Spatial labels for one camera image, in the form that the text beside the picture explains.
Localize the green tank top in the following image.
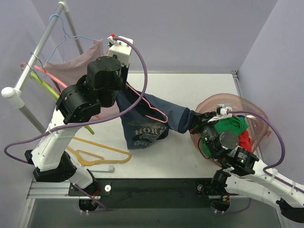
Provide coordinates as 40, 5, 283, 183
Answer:
198, 116, 249, 160

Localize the dark grey-blue tank top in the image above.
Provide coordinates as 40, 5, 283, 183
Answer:
121, 94, 195, 150

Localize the pink wire hanger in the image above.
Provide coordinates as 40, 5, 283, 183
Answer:
141, 96, 169, 124

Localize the yellow plastic hanger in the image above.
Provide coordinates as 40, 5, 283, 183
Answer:
67, 137, 132, 166

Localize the pink plastic hanger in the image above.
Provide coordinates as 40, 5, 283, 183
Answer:
30, 65, 67, 88

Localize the lime green hanger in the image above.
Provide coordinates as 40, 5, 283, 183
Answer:
20, 66, 95, 135

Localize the red tank top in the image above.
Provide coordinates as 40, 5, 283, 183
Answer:
238, 130, 252, 153

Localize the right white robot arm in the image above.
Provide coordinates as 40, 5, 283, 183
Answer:
190, 107, 304, 223

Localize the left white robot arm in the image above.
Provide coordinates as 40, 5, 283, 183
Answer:
25, 55, 126, 195

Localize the mauve pink tank top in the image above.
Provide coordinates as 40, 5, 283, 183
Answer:
44, 39, 119, 121

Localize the pink translucent plastic basin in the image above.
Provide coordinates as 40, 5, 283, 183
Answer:
191, 93, 271, 167

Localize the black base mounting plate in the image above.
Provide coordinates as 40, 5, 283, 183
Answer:
68, 178, 239, 210

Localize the silver clothes rack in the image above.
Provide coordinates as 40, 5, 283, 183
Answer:
1, 0, 114, 172

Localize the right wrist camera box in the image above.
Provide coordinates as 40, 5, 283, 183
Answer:
208, 103, 232, 123

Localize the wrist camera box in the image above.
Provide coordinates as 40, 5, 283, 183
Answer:
208, 103, 232, 123
107, 34, 132, 68

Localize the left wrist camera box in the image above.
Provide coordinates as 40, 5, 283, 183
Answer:
107, 34, 132, 68

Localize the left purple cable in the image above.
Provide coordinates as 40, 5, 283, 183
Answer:
4, 37, 148, 212

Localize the light blue wire hanger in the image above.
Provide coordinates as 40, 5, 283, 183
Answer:
47, 14, 97, 63

